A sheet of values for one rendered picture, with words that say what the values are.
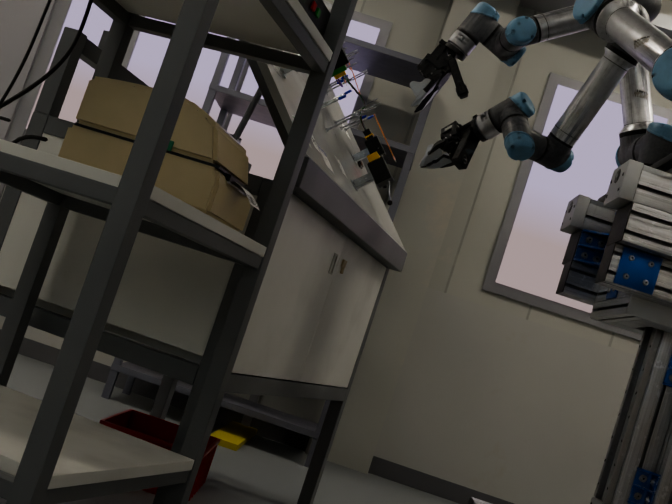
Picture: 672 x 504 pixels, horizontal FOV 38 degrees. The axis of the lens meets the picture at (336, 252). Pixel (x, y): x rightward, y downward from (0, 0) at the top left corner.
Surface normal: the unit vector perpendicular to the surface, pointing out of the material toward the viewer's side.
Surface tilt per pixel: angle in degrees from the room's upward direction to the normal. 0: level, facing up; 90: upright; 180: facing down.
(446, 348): 90
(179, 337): 90
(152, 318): 90
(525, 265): 90
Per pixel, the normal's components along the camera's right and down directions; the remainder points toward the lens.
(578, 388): -0.03, -0.10
